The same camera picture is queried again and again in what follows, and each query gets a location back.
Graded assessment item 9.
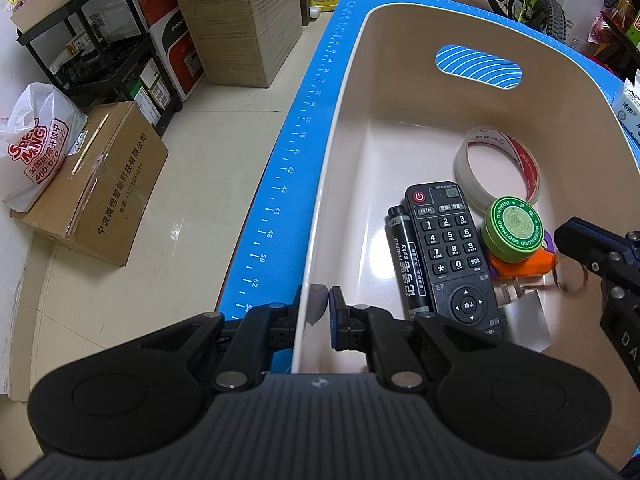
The orange purple toy block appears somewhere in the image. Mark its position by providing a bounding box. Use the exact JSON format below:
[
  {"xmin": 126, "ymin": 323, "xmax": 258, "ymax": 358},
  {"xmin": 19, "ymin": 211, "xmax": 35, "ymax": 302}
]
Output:
[{"xmin": 488, "ymin": 231, "xmax": 558, "ymax": 280}]

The green round ointment tin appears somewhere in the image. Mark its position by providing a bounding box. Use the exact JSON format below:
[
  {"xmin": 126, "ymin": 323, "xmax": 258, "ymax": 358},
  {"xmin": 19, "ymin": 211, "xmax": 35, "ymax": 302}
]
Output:
[{"xmin": 480, "ymin": 195, "xmax": 544, "ymax": 263}]

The black permanent marker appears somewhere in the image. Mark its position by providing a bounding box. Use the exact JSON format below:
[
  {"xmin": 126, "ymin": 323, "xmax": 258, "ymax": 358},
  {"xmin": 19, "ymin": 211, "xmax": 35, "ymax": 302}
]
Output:
[{"xmin": 385, "ymin": 205, "xmax": 432, "ymax": 320}]

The white charger plug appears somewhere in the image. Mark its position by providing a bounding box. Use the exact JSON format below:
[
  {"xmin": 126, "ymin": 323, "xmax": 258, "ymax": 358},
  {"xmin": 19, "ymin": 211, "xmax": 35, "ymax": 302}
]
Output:
[{"xmin": 500, "ymin": 280, "xmax": 551, "ymax": 352}]

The black tv remote control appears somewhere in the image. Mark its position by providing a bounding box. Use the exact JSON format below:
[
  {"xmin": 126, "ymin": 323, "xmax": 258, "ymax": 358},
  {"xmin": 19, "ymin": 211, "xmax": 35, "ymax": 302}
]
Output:
[{"xmin": 405, "ymin": 181, "xmax": 504, "ymax": 338}]

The white double-sided tape roll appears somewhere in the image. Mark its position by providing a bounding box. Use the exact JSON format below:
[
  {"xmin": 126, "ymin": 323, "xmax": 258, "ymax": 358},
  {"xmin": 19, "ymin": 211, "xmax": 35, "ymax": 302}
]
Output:
[{"xmin": 454, "ymin": 127, "xmax": 541, "ymax": 212}]

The beige plastic storage bin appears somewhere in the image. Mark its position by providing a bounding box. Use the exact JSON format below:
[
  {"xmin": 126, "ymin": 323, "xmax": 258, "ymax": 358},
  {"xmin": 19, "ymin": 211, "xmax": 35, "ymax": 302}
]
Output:
[{"xmin": 288, "ymin": 4, "xmax": 639, "ymax": 479}]

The blue measuring mat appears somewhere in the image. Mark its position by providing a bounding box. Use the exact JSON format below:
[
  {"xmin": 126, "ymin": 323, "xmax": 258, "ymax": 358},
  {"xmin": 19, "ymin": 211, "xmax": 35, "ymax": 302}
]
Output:
[{"xmin": 217, "ymin": 0, "xmax": 620, "ymax": 320}]

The white blue tissue box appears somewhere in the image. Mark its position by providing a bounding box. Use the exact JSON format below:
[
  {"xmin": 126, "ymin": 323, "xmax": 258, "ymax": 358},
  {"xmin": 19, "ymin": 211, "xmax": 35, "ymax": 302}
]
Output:
[{"xmin": 612, "ymin": 70, "xmax": 640, "ymax": 144}]

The cluttered shelf with goods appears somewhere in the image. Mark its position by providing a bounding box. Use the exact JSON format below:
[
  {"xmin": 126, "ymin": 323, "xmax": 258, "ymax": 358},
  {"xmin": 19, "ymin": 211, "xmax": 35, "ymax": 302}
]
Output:
[{"xmin": 587, "ymin": 0, "xmax": 639, "ymax": 80}]

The brown cardboard box on floor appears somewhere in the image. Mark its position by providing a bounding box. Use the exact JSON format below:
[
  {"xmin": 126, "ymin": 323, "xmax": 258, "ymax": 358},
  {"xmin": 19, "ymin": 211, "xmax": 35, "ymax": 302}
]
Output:
[{"xmin": 11, "ymin": 101, "xmax": 168, "ymax": 266}]

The white red plastic bag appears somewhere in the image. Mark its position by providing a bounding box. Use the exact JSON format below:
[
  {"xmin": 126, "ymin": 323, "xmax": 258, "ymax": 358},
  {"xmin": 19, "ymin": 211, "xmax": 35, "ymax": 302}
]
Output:
[{"xmin": 0, "ymin": 82, "xmax": 87, "ymax": 212}]

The large wrapped cardboard box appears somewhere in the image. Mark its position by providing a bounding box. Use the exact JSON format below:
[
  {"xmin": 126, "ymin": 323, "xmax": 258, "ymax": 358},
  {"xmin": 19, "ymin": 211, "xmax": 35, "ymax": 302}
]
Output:
[{"xmin": 177, "ymin": 0, "xmax": 303, "ymax": 88}]

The black metal shelf rack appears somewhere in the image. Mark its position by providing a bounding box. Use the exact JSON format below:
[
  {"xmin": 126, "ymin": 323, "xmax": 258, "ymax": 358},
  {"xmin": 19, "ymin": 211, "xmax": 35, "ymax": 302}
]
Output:
[{"xmin": 11, "ymin": 0, "xmax": 182, "ymax": 134}]

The red white appliance box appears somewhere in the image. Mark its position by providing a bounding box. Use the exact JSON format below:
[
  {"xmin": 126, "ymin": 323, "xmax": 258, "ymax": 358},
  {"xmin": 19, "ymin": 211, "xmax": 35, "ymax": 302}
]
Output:
[{"xmin": 138, "ymin": 0, "xmax": 204, "ymax": 102}]

